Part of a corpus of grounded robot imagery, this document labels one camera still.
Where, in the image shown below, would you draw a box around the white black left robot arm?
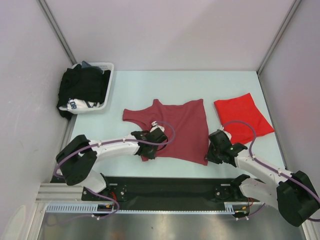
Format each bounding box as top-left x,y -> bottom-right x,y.
55,125 -> 168,200

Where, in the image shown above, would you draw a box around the aluminium corner post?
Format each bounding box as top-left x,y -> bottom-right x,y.
36,0 -> 77,65
256,0 -> 303,76

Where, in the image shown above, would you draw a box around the white slotted cable duct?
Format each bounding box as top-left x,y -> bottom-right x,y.
46,203 -> 248,215

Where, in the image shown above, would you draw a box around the right aluminium corner post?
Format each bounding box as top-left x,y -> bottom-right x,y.
256,0 -> 303,76

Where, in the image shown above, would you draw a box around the white garment blue letters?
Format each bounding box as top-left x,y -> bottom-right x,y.
58,98 -> 101,112

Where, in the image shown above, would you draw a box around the left aluminium corner post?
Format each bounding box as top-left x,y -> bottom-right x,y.
36,0 -> 77,65

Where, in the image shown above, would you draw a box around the pink garment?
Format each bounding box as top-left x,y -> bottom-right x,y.
122,99 -> 209,166

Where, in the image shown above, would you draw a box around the black garment in basket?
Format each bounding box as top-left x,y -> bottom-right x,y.
56,63 -> 112,121

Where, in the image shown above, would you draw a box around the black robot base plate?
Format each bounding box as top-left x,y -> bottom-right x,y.
49,174 -> 261,212

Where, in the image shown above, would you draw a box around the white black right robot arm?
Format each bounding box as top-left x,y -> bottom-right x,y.
206,130 -> 320,227

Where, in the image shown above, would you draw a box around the red tank top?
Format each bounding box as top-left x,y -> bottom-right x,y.
213,93 -> 275,145

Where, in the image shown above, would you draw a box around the white plastic laundry basket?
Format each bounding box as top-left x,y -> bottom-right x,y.
56,61 -> 115,115

